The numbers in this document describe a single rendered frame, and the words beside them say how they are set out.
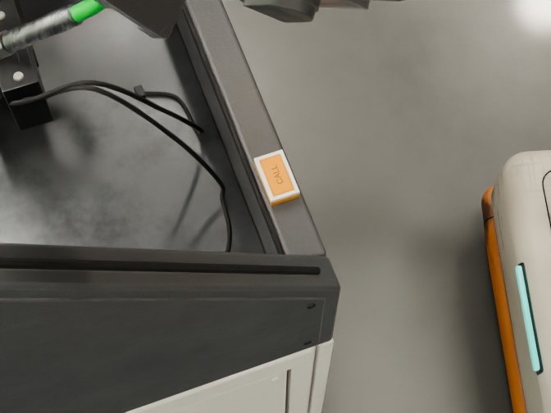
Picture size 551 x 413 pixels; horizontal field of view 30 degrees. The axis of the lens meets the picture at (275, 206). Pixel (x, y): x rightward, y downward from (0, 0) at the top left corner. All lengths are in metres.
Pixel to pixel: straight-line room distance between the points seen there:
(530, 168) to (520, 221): 0.10
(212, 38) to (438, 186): 1.07
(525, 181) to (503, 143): 0.36
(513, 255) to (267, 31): 0.78
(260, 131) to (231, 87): 0.06
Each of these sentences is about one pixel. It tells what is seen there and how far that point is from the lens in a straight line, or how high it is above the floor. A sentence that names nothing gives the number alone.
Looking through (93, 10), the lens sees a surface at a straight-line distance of 0.83.
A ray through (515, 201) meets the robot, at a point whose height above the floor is 0.26.
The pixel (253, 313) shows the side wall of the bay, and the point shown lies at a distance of 0.94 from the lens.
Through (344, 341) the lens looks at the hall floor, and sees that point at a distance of 1.95.
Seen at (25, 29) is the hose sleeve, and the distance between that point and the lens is 0.88.
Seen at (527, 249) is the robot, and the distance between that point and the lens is 1.77.
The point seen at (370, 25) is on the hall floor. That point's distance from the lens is 2.28.
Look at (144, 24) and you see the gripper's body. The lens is 0.73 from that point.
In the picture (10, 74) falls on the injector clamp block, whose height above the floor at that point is 0.98.
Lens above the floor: 1.86
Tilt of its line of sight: 65 degrees down
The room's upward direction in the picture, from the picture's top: straight up
